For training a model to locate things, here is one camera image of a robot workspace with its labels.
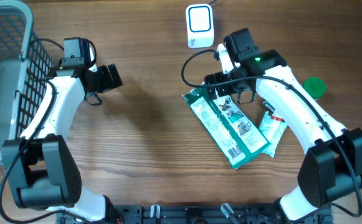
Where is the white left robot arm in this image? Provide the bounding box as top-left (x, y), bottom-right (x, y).
top-left (0, 37), bottom-right (123, 223)

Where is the large green 3M package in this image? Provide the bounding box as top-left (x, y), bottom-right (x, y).
top-left (183, 88), bottom-right (270, 169)

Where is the dark grey plastic basket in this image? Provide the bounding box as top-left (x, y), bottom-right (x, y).
top-left (0, 1), bottom-right (55, 166)

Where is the yogurt bottle red label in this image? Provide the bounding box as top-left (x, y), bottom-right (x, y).
top-left (302, 77), bottom-right (326, 100)

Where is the white barcode scanner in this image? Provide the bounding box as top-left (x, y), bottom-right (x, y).
top-left (185, 4), bottom-right (214, 49)

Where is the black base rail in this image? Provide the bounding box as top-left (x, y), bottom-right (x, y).
top-left (55, 203), bottom-right (334, 224)

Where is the light teal snack pouch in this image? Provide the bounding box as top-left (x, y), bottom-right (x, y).
top-left (259, 111), bottom-right (288, 158)

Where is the red chocolate bar packet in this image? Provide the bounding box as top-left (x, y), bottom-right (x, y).
top-left (271, 114), bottom-right (284, 122)

